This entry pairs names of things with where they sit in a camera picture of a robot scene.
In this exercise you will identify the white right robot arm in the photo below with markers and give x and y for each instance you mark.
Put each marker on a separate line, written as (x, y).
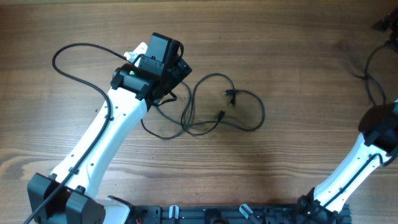
(376, 146)

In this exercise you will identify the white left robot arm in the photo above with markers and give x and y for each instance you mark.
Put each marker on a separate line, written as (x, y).
(68, 193)

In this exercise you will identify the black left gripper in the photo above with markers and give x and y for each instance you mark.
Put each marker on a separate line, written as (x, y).
(180, 70)

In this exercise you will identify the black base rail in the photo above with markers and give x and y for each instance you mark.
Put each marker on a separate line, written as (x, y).
(269, 214)

